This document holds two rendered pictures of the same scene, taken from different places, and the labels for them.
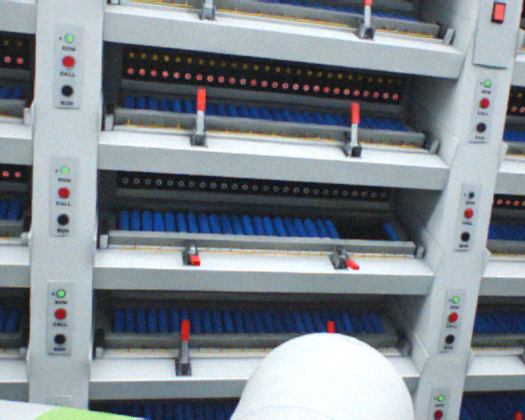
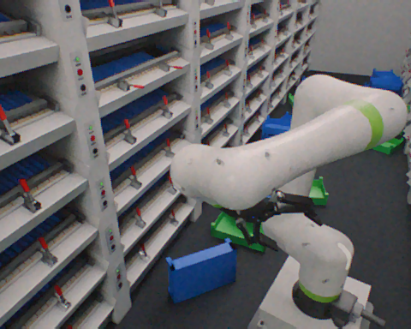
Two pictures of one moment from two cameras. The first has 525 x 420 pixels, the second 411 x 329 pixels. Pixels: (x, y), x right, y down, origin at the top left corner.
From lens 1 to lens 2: 83 cm
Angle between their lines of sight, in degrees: 52
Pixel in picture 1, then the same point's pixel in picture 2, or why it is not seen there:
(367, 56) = not seen: outside the picture
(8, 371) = (73, 181)
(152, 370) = (122, 147)
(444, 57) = not seen: outside the picture
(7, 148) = (46, 54)
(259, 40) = not seen: outside the picture
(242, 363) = (144, 128)
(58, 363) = (96, 163)
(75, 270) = (92, 113)
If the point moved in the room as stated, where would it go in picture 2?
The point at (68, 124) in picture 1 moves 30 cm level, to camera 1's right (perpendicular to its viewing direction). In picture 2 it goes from (72, 30) to (156, 18)
